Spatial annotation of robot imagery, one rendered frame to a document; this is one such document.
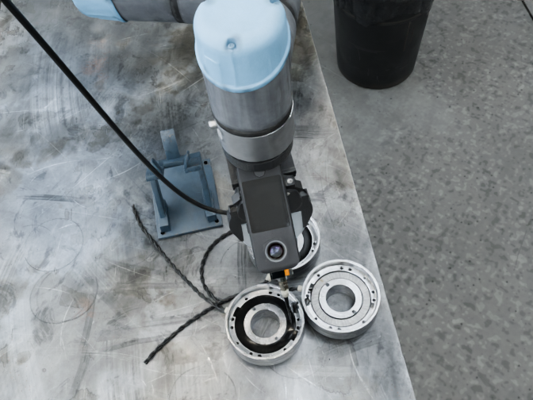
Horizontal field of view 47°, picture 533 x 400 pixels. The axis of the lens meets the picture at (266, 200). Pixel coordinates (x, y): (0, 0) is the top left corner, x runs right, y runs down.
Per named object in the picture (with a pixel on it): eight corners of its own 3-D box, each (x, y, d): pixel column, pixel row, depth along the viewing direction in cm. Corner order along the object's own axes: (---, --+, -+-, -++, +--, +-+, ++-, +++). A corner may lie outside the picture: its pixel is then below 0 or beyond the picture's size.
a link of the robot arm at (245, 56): (296, -26, 49) (281, 51, 44) (300, 71, 58) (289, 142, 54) (200, -29, 50) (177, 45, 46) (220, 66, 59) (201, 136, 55)
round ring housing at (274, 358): (316, 311, 85) (316, 300, 81) (286, 381, 80) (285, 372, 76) (248, 285, 88) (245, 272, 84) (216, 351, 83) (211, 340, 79)
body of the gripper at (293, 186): (289, 157, 73) (283, 89, 63) (306, 217, 69) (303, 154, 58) (226, 171, 73) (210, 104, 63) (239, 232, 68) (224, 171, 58)
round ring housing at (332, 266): (386, 284, 86) (389, 271, 83) (366, 353, 81) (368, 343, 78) (316, 263, 89) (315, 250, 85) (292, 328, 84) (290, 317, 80)
